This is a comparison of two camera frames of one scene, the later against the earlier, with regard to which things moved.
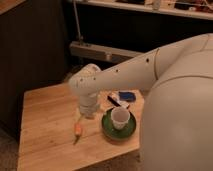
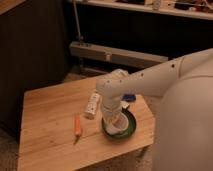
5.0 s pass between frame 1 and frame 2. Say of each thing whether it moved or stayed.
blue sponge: stayed
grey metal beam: stayed
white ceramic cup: moved
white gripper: moved
